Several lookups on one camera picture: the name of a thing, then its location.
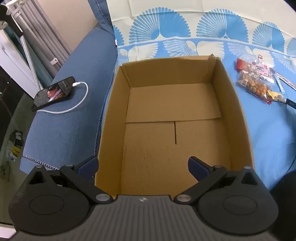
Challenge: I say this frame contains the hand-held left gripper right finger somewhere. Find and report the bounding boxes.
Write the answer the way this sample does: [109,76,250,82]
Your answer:
[174,156,264,205]

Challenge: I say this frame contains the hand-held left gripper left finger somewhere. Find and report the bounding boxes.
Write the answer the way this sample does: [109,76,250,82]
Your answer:
[25,156,113,205]

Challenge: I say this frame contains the brown cardboard box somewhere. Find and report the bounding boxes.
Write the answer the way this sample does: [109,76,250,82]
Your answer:
[94,55,255,202]

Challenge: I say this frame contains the clear bag of coated peanuts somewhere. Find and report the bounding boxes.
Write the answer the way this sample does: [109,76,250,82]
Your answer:
[235,71,274,105]

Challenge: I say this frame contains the yellow candy packet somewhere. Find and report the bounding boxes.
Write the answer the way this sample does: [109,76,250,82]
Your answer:
[266,89,287,103]

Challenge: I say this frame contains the light blue stick packet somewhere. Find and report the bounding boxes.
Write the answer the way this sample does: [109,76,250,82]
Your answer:
[274,72,287,98]

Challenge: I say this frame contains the clear bag of candies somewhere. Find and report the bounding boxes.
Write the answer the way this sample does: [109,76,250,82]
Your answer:
[248,59,275,80]

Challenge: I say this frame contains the white stick packet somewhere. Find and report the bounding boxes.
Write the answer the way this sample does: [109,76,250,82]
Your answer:
[276,72,296,90]

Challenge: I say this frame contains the blue sofa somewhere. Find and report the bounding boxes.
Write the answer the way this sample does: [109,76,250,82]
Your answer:
[20,0,118,176]

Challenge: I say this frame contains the blue fan-print sheet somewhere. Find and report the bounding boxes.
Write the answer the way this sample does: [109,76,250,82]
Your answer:
[106,0,296,197]

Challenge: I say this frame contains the mixed clutter pile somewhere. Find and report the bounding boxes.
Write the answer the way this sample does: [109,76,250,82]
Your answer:
[7,130,25,163]

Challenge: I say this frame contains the black smartphone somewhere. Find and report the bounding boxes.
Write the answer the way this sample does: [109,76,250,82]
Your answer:
[31,76,75,112]

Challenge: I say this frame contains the dark window pane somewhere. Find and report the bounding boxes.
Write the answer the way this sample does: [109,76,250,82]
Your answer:
[0,65,35,139]

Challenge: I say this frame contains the black garment steamer head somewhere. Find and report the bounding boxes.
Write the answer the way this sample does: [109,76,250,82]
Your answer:
[0,5,23,37]

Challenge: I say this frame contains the white hanger stand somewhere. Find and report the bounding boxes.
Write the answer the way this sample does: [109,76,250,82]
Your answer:
[7,0,30,16]

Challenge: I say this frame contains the white charging cable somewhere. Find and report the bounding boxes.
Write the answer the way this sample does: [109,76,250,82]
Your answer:
[37,81,89,114]

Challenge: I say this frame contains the braided steamer hose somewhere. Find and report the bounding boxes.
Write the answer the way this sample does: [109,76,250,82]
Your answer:
[20,35,42,93]

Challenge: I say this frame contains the white window frame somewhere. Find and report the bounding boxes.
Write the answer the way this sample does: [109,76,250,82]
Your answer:
[0,30,38,93]

